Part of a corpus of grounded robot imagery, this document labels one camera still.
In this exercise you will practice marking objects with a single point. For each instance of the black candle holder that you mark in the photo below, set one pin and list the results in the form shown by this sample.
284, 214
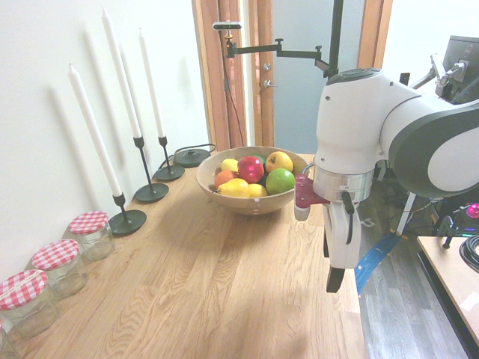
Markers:
151, 192
127, 222
170, 173

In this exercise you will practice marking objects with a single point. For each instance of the wooden fruit bowl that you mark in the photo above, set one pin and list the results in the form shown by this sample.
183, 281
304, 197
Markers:
243, 205

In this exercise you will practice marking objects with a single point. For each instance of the yellow lemon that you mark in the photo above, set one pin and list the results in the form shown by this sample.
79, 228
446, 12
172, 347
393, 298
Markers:
229, 164
258, 190

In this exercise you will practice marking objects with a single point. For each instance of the black table clamp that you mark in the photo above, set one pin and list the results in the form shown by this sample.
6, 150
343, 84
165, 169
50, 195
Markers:
447, 228

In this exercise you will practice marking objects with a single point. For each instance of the wooden door frame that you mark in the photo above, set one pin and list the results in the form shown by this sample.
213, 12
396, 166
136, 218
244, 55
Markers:
217, 93

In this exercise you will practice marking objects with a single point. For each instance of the red and white wrist camera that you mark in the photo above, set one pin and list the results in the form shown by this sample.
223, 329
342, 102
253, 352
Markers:
305, 194

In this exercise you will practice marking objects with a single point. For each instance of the red emergency stop button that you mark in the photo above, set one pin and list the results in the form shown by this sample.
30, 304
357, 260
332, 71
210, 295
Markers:
473, 210

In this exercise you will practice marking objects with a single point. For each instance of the large green apple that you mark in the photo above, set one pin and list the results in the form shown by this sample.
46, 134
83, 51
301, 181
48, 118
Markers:
280, 181

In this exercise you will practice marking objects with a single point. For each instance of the yellow pear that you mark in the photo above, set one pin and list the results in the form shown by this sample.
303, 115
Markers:
235, 188

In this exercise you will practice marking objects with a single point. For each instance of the grey camera on articulated arm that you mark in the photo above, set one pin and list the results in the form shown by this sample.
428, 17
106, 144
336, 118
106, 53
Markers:
227, 26

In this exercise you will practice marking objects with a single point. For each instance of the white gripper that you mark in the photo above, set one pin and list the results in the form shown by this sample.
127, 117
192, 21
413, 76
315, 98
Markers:
338, 239

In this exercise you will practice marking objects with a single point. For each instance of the black round disc with knob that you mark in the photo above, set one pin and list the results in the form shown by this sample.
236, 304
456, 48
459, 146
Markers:
192, 157

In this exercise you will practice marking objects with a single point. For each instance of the glass jar red checked lid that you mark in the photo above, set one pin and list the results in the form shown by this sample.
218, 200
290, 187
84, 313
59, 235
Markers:
91, 233
61, 265
28, 303

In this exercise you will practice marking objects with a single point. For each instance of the black vertical pole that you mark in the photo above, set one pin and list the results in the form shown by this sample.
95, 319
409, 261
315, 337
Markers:
335, 33

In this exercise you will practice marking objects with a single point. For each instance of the black computer monitor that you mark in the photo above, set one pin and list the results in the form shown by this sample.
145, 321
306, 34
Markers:
464, 52

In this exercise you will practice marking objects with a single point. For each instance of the yellow apple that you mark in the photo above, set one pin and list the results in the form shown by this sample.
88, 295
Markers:
278, 161

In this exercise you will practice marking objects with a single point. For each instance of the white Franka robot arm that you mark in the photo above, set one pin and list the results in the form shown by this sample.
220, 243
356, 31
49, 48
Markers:
348, 119

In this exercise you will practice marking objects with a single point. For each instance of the side table with black frame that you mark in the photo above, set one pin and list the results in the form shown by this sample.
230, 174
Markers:
449, 276

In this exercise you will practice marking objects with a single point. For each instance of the tallest white taper candle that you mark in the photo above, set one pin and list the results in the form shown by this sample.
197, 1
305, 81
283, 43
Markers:
121, 75

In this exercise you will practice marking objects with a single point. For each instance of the frosted glass door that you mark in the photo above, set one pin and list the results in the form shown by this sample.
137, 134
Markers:
299, 75

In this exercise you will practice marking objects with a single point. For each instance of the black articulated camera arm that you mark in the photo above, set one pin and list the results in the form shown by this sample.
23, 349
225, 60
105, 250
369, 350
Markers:
295, 53

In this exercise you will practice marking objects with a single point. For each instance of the red apple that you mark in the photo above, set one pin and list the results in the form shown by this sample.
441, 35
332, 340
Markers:
250, 169

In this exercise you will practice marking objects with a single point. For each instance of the orange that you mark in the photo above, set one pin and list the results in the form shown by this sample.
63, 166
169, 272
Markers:
224, 178

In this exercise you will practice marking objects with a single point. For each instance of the silver door lock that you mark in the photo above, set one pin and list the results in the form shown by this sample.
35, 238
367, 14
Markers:
267, 67

